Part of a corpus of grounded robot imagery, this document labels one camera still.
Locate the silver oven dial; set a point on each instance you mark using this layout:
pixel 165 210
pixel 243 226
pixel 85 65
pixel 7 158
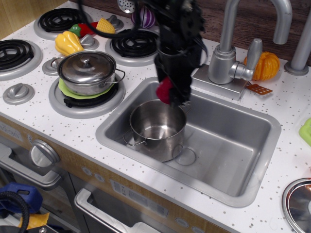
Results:
pixel 42 154

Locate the silver stove knob middle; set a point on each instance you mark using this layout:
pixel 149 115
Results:
pixel 50 67

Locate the green round mat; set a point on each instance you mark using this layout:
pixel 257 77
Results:
pixel 63 89

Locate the black burner back right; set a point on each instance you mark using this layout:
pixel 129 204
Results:
pixel 134 51

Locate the orange toy spatula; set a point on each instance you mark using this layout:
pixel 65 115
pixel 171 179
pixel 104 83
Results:
pixel 258 89

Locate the silver dishwasher door handle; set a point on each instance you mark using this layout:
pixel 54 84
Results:
pixel 105 219

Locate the yellow toy bell pepper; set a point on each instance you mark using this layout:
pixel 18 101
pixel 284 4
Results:
pixel 68 43

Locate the silver toy sink basin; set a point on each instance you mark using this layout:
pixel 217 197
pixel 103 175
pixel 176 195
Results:
pixel 227 148

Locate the lidded steel pot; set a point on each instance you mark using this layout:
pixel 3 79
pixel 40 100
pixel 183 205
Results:
pixel 88 73

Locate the black burner front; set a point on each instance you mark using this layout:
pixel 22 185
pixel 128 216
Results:
pixel 87 108

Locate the silver stove knob centre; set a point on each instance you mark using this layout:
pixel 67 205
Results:
pixel 88 42

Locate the silver toy faucet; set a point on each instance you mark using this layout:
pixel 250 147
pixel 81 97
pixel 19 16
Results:
pixel 225 75

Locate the silver stove knob back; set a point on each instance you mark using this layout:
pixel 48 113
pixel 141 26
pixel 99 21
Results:
pixel 116 22

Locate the orange toy pumpkin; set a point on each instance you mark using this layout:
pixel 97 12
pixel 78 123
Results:
pixel 267 67

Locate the black burner back left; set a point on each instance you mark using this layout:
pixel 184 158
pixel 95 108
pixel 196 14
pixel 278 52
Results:
pixel 50 24

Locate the black burner far left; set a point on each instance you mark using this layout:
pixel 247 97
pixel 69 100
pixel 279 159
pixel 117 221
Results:
pixel 18 58

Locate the perforated steel ladle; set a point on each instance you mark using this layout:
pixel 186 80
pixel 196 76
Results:
pixel 127 6

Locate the blue clamp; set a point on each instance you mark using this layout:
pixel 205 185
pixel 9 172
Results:
pixel 16 196

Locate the silver oven door handle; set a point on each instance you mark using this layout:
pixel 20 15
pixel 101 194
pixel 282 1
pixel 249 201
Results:
pixel 47 182

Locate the green toy item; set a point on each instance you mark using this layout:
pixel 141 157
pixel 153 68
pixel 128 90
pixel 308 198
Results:
pixel 305 132

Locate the steel lid at right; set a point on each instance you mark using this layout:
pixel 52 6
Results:
pixel 296 205

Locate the open steel pot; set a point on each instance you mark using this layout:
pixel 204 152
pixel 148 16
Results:
pixel 157 129

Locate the yellow cloth bottom left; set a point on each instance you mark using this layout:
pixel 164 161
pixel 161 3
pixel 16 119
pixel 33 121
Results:
pixel 37 220

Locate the silver stove knob front left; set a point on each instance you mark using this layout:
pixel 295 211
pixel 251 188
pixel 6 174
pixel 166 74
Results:
pixel 18 94

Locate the yellow toy corn piece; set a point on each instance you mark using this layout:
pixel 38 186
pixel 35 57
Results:
pixel 105 26

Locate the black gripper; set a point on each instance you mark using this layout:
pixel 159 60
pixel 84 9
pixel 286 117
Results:
pixel 178 65

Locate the black burner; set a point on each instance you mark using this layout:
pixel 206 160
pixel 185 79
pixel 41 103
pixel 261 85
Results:
pixel 50 24
pixel 87 108
pixel 18 58
pixel 134 51

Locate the silver stove knob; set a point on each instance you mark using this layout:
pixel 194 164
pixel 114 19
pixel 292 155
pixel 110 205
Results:
pixel 88 42
pixel 116 22
pixel 50 67
pixel 18 94

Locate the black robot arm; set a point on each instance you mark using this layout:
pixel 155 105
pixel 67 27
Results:
pixel 179 47

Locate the red toy chili pepper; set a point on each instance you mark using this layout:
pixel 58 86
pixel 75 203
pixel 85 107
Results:
pixel 81 30

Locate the purple toy onion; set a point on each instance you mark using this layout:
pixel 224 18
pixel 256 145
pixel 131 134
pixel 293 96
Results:
pixel 147 18

